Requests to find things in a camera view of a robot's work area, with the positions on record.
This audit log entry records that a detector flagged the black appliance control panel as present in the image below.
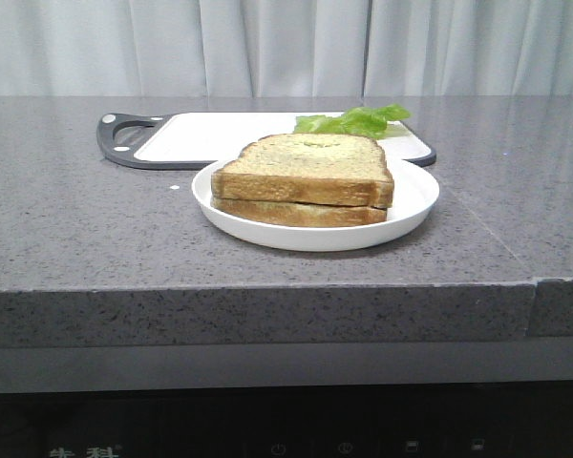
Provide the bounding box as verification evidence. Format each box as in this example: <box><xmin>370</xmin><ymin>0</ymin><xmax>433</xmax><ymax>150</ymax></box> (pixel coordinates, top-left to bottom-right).
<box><xmin>0</xmin><ymin>382</ymin><xmax>573</xmax><ymax>457</ymax></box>

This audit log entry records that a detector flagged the white curtain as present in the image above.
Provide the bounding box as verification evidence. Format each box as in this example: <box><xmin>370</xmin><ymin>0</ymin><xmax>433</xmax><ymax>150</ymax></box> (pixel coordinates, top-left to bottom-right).
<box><xmin>0</xmin><ymin>1</ymin><xmax>573</xmax><ymax>97</ymax></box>

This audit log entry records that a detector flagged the white round plate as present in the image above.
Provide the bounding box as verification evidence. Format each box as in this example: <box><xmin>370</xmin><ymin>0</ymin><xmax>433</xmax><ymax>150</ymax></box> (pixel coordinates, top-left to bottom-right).
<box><xmin>191</xmin><ymin>158</ymin><xmax>439</xmax><ymax>252</ymax></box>

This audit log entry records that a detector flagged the white cutting board grey rim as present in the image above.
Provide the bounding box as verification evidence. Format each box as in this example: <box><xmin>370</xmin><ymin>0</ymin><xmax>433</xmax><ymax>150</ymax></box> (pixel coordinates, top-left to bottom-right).
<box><xmin>95</xmin><ymin>111</ymin><xmax>437</xmax><ymax>171</ymax></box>

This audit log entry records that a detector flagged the toasted bread slice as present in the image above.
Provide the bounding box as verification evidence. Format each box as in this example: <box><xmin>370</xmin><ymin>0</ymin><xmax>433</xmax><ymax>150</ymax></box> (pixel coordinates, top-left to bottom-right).
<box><xmin>211</xmin><ymin>197</ymin><xmax>388</xmax><ymax>228</ymax></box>
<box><xmin>211</xmin><ymin>134</ymin><xmax>394</xmax><ymax>210</ymax></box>

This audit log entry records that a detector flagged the green lettuce leaf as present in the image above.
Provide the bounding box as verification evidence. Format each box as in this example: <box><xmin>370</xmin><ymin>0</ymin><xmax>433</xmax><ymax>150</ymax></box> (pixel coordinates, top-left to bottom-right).
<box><xmin>293</xmin><ymin>104</ymin><xmax>411</xmax><ymax>140</ymax></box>

